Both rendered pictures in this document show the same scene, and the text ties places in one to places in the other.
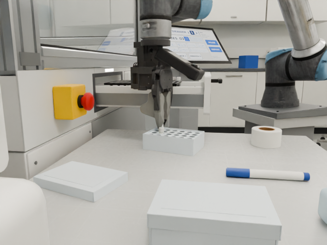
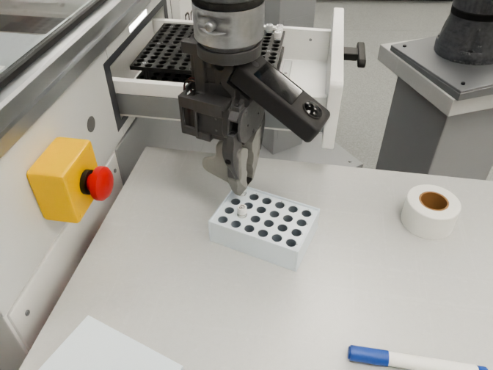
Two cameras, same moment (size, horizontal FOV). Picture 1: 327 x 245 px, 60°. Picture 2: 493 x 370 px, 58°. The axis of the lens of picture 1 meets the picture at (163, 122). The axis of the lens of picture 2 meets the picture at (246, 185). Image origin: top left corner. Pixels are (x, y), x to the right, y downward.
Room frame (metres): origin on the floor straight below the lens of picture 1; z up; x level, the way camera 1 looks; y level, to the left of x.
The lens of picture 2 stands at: (0.23, -0.01, 1.21)
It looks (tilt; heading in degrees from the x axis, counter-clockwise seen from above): 41 degrees down; 1
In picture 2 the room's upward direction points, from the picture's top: straight up
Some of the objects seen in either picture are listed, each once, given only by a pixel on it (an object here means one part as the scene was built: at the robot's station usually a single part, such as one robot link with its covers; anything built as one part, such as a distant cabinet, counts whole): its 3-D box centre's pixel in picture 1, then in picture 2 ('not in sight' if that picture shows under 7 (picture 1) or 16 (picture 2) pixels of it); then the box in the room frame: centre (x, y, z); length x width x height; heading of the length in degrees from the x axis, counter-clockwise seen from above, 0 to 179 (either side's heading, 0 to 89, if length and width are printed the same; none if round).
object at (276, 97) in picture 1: (279, 94); (475, 28); (1.19, -0.49, 0.83); 0.15 x 0.15 x 0.10
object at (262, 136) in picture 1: (265, 136); (430, 211); (0.68, -0.25, 0.78); 0.07 x 0.07 x 0.04
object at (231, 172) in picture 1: (266, 174); (416, 363); (0.46, -0.18, 0.77); 0.14 x 0.02 x 0.02; 81
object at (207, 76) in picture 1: (207, 90); (333, 71); (0.91, -0.14, 0.87); 0.29 x 0.02 x 0.11; 171
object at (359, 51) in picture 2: (216, 80); (353, 53); (0.90, -0.17, 0.91); 0.07 x 0.04 x 0.01; 171
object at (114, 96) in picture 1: (143, 92); (208, 67); (0.94, 0.07, 0.86); 0.40 x 0.26 x 0.06; 81
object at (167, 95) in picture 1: (157, 108); (236, 153); (0.72, 0.01, 0.85); 0.06 x 0.03 x 0.09; 66
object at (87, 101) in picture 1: (85, 101); (97, 183); (0.62, 0.17, 0.88); 0.04 x 0.03 x 0.04; 171
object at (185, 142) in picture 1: (173, 140); (264, 225); (0.65, -0.03, 0.78); 0.12 x 0.08 x 0.04; 66
